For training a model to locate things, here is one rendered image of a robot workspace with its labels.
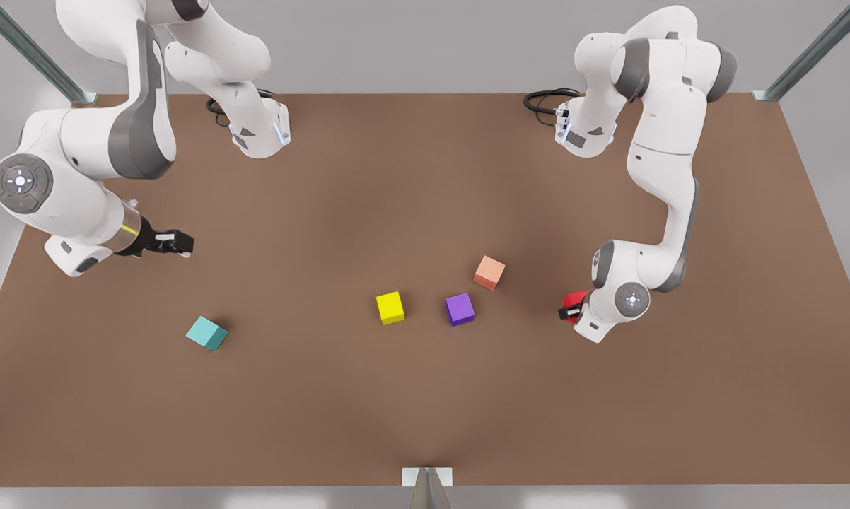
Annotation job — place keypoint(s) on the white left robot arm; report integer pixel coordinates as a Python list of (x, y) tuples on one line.
[(662, 127)]

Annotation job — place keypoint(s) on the orange wooden cube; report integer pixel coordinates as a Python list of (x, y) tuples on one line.
[(489, 272)]

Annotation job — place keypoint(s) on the silver frame post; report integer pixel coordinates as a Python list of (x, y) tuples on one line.
[(32, 49), (810, 53), (427, 489)]

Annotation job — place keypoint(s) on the red wooden cube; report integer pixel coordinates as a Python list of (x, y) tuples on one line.
[(575, 302)]

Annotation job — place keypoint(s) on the teal wooden cube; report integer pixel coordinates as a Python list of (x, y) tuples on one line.
[(206, 332)]

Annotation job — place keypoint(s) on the yellow wooden cube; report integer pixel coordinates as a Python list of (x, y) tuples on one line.
[(389, 307)]

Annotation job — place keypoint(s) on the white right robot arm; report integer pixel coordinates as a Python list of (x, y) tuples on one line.
[(78, 148)]

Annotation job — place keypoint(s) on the purple wooden cube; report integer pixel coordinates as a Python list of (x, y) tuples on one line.
[(460, 309)]

